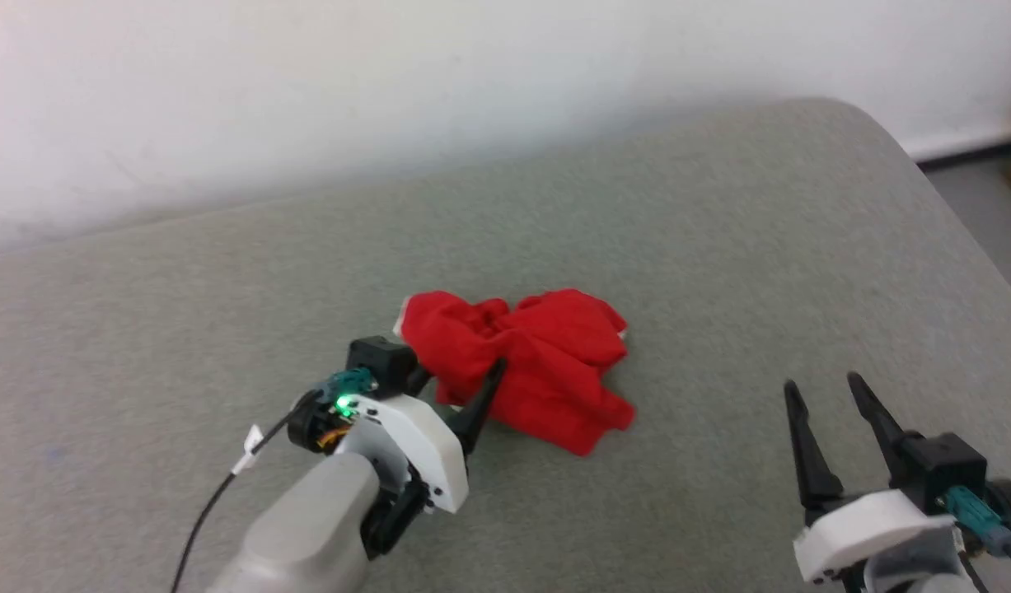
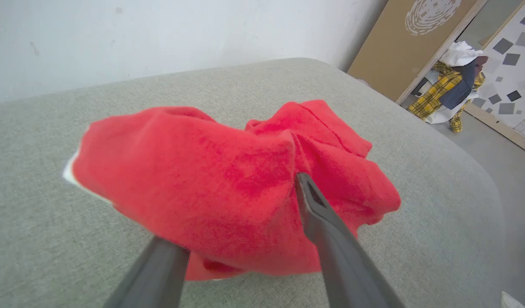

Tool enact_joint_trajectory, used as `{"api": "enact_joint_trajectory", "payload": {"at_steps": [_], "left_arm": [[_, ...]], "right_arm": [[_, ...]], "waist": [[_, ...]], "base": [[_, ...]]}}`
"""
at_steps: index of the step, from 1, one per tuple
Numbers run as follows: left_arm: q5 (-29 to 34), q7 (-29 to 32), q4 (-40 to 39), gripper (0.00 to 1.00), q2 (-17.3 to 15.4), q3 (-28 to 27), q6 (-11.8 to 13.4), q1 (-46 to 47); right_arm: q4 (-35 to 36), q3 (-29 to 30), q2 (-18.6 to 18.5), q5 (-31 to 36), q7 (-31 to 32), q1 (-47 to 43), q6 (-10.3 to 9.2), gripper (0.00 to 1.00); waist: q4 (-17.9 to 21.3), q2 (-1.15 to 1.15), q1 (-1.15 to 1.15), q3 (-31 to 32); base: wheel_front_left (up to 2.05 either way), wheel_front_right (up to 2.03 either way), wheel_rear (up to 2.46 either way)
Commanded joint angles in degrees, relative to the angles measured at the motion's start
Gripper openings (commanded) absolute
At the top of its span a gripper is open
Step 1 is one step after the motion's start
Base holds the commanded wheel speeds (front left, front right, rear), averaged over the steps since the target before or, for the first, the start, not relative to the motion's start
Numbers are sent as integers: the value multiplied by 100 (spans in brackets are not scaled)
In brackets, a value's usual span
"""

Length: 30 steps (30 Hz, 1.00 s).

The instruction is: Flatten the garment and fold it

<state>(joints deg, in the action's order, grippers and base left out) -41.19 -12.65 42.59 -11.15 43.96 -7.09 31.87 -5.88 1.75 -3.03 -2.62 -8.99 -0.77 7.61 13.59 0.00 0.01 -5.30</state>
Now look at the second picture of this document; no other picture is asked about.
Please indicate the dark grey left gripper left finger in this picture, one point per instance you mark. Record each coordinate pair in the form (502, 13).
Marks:
(153, 278)

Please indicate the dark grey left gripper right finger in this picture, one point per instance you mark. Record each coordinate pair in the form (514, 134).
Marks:
(339, 261)

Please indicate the red basketball shorts white stripe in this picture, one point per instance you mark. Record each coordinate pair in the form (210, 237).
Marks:
(211, 179)

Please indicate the dark blue garment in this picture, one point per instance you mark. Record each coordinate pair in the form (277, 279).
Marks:
(458, 92)

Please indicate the white garment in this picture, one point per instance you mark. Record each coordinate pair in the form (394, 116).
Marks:
(459, 53)

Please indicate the yellow plaid shirt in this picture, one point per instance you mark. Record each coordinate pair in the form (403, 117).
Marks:
(433, 96)

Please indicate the grey fabric sofa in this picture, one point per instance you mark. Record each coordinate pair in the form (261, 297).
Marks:
(245, 81)

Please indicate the brown board with white print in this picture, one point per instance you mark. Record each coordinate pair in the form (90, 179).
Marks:
(386, 55)

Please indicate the white panel with grey squares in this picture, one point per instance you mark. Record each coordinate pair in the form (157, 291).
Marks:
(517, 72)

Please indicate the light wooden frame beam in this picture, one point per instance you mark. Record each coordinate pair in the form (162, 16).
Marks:
(497, 126)

